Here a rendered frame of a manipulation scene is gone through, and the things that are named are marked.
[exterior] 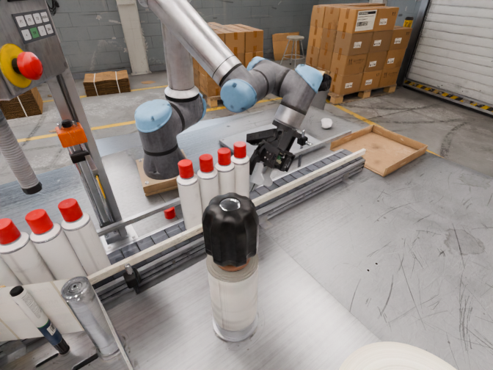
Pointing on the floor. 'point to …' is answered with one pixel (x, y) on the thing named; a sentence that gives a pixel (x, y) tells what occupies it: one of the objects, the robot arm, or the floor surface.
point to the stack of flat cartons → (23, 105)
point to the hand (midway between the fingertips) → (251, 185)
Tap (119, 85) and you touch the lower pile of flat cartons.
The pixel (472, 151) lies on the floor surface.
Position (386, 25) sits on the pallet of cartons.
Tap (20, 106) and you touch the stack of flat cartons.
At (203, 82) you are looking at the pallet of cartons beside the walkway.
